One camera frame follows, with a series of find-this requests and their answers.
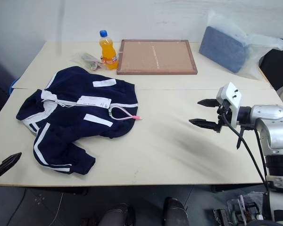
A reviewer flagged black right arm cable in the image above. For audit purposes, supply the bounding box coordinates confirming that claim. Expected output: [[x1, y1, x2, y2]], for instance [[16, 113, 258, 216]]
[[222, 111, 269, 192]]

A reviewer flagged white floor cable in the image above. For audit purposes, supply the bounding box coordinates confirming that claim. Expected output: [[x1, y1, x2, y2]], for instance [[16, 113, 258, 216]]
[[46, 192, 64, 226]]

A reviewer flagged wooden framed cork board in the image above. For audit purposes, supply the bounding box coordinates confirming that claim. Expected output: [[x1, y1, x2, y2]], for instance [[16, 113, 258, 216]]
[[116, 39, 198, 76]]

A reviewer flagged white paper hang tag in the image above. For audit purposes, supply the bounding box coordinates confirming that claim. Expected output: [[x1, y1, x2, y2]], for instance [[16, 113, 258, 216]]
[[76, 96, 112, 109]]

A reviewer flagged orange soda bottle blue cap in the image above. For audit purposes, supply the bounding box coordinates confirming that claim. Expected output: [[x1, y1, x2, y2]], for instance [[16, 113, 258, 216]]
[[99, 30, 119, 71]]

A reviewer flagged blue item in plastic bag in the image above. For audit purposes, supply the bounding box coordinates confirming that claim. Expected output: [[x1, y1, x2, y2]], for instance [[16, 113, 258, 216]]
[[198, 8, 283, 81]]

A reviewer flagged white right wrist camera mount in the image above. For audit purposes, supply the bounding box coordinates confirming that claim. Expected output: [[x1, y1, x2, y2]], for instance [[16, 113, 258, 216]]
[[216, 82, 242, 128]]

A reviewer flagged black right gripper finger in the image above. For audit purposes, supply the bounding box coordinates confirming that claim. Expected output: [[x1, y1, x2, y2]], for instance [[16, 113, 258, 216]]
[[189, 118, 221, 133], [197, 98, 219, 109]]

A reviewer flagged dark rounded shape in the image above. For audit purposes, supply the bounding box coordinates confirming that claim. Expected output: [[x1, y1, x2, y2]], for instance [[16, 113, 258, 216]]
[[100, 203, 135, 226], [163, 197, 190, 226]]

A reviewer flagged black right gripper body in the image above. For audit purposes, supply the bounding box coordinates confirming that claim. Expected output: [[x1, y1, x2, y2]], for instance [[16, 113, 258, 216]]
[[216, 99, 232, 133]]

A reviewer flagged clear bag of small items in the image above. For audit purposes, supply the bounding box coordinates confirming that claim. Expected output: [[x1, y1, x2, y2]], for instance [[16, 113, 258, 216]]
[[70, 52, 105, 71]]

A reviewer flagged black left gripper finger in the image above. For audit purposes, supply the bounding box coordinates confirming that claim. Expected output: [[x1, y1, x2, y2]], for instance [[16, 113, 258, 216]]
[[0, 152, 23, 178]]

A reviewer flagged navy white-striped zip jacket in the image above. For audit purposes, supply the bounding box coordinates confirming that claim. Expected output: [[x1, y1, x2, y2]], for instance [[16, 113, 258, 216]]
[[16, 66, 139, 176]]

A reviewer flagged clutter of tools on floor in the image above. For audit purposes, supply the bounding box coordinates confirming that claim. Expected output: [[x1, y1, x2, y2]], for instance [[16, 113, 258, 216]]
[[213, 192, 265, 226]]

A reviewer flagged pink cord with clip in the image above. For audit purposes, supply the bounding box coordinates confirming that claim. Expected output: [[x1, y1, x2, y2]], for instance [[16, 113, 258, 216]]
[[109, 105, 142, 121]]

